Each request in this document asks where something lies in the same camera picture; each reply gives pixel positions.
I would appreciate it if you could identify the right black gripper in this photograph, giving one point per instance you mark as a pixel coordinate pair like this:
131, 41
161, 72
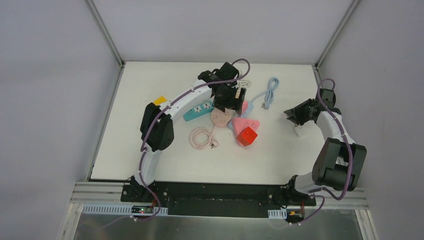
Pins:
296, 115

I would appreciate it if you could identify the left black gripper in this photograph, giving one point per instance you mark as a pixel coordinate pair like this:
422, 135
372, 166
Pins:
227, 102

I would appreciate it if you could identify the light blue power strip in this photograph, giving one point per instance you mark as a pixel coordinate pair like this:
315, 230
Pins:
245, 115

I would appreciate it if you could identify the white cube adapter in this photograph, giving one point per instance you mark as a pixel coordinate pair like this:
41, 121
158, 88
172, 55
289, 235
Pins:
300, 131

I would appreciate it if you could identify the pink power strip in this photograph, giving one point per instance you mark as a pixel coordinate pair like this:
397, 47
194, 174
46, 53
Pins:
240, 123

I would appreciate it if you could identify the teal power strip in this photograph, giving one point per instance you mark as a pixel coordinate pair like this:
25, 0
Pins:
199, 110

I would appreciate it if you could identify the red cube adapter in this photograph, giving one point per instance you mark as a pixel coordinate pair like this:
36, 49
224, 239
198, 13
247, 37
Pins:
246, 137

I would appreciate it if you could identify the yellow cube adapter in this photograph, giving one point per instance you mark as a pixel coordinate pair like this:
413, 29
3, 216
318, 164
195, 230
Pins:
160, 101

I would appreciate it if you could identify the small pink adapter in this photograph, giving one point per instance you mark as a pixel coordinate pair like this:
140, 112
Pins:
244, 107

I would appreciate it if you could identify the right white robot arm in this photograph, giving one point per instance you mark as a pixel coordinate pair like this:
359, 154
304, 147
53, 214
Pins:
339, 163

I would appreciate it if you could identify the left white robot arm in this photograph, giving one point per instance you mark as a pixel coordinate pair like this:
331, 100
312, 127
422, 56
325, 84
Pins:
157, 125

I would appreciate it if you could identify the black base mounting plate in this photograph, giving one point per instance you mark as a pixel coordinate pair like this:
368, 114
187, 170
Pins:
216, 199

